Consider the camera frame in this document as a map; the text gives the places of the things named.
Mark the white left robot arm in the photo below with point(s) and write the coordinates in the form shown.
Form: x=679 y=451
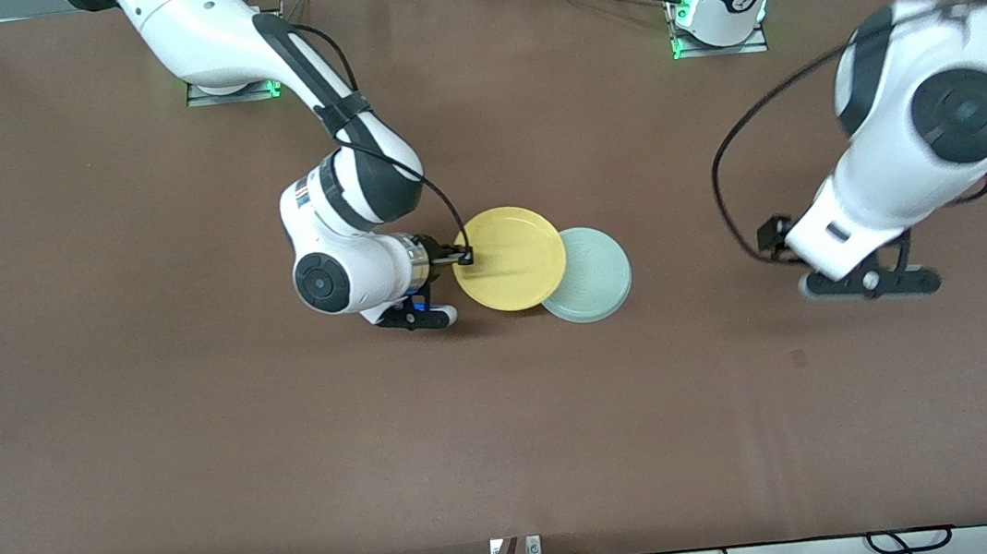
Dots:
x=923 y=135

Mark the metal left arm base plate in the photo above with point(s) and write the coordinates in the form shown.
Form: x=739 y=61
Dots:
x=755 y=43

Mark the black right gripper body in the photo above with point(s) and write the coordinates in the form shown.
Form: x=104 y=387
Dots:
x=443 y=257

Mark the yellow round plate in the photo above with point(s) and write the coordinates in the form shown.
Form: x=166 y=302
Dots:
x=512 y=256

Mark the small white metal bracket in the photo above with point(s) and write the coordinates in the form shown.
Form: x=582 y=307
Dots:
x=534 y=547

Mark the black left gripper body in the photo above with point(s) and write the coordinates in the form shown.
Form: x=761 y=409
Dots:
x=771 y=235

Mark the pale green round plate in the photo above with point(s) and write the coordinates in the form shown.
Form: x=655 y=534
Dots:
x=599 y=288

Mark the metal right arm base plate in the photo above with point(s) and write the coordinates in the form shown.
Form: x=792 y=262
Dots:
x=258 y=90

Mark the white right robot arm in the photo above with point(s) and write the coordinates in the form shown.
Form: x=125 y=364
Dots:
x=339 y=229

